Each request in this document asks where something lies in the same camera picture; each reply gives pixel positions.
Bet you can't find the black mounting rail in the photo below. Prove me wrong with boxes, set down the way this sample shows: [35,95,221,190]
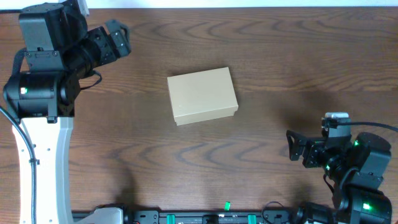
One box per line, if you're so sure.
[71,203,336,224]

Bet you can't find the small green block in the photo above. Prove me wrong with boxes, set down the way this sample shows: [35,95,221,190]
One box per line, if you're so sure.
[224,202,231,211]

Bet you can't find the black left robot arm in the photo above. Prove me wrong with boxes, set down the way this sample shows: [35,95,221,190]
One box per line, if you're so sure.
[1,1,131,223]

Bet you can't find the cardboard box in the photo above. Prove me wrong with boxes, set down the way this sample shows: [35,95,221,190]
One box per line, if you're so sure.
[167,67,239,126]

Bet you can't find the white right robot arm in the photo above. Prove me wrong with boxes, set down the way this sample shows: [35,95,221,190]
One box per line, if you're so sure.
[286,128,392,223]

